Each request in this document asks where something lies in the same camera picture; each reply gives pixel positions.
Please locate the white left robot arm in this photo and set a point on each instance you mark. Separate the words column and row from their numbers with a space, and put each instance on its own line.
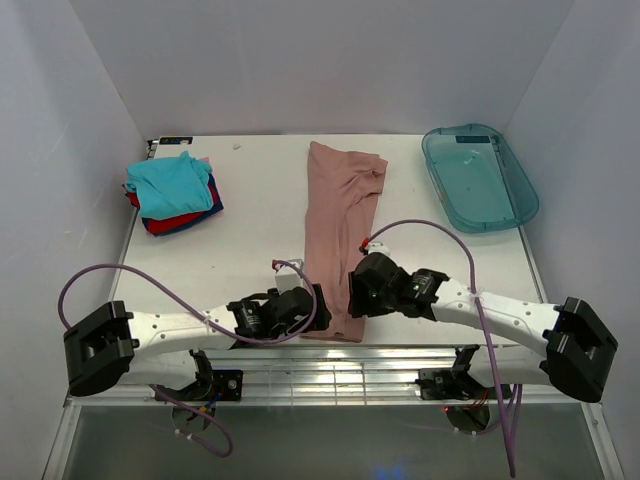
column 115, row 346

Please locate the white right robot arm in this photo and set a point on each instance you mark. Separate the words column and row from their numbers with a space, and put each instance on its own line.
column 566, row 346

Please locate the black blue corner label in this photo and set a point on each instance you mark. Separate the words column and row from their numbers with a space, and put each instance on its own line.
column 175, row 140

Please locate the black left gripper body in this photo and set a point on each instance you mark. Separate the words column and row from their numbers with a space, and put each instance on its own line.
column 320, row 307

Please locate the red folded t shirt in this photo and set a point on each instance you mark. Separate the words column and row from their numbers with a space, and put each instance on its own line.
column 165, row 222

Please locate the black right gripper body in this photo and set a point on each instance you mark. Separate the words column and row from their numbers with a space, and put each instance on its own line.
column 355, row 293

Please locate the turquoise folded t shirt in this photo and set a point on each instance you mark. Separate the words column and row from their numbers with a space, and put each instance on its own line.
column 170, row 186

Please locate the dusty pink t shirt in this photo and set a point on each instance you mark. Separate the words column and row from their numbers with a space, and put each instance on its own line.
column 343, row 192

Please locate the navy blue folded t shirt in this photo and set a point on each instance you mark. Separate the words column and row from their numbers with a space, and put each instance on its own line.
column 216, row 195

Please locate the teal transparent plastic bin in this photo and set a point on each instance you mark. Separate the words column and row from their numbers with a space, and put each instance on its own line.
column 478, row 179

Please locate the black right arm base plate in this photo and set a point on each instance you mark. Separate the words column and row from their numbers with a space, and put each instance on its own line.
column 453, row 383

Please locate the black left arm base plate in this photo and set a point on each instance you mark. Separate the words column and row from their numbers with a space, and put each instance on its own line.
column 224, row 385

